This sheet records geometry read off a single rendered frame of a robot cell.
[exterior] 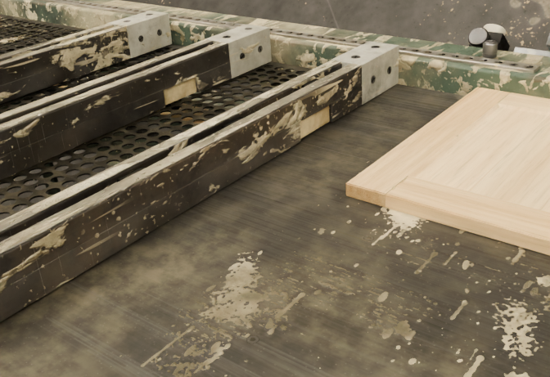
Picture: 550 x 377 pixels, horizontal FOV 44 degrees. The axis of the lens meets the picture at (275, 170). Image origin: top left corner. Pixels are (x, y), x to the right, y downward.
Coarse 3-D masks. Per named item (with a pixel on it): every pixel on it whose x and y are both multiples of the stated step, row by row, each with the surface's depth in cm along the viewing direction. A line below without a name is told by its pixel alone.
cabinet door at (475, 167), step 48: (480, 96) 110; (528, 96) 108; (432, 144) 94; (480, 144) 94; (528, 144) 93; (384, 192) 83; (432, 192) 82; (480, 192) 82; (528, 192) 81; (528, 240) 73
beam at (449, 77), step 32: (0, 0) 193; (32, 0) 185; (96, 0) 180; (32, 32) 189; (192, 32) 150; (320, 32) 139; (352, 32) 137; (288, 64) 137; (320, 64) 132; (416, 64) 119; (448, 64) 116; (544, 64) 113; (544, 96) 108
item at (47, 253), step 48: (384, 48) 118; (288, 96) 99; (336, 96) 107; (192, 144) 86; (240, 144) 90; (288, 144) 99; (96, 192) 78; (144, 192) 78; (192, 192) 85; (0, 240) 68; (48, 240) 69; (96, 240) 74; (0, 288) 66; (48, 288) 71
